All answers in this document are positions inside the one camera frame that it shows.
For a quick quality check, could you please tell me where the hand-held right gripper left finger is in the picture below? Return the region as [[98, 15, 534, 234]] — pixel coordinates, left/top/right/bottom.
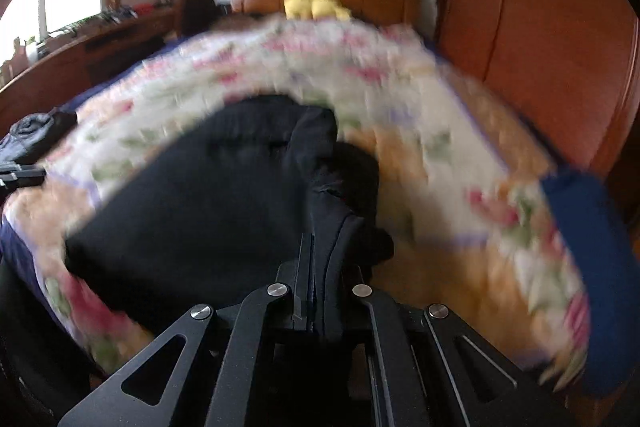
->
[[57, 232, 316, 427]]

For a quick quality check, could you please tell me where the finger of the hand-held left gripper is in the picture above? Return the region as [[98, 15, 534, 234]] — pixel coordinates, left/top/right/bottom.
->
[[0, 161, 47, 190]]

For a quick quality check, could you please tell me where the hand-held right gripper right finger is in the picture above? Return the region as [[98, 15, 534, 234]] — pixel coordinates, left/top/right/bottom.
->
[[325, 265, 566, 427]]

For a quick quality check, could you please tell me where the black coat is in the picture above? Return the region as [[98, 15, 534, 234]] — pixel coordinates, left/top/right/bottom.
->
[[65, 94, 396, 343]]

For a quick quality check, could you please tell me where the black shiny garment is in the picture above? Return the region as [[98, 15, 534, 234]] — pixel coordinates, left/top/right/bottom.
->
[[0, 107, 78, 162]]

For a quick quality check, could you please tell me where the long wooden desk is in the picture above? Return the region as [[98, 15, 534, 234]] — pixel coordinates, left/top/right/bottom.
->
[[0, 4, 183, 128]]

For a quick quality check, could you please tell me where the row of small desk items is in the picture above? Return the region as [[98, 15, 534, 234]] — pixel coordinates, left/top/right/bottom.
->
[[0, 0, 171, 72]]

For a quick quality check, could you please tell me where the dark wooden nightstand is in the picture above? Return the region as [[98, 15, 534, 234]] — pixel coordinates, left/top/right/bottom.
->
[[180, 0, 219, 36]]

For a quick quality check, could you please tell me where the yellow plush toy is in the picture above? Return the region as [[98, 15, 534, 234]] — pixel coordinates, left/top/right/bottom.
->
[[283, 0, 351, 22]]

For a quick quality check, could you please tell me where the wooden wardrobe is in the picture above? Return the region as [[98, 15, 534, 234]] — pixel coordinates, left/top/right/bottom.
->
[[434, 0, 640, 180]]

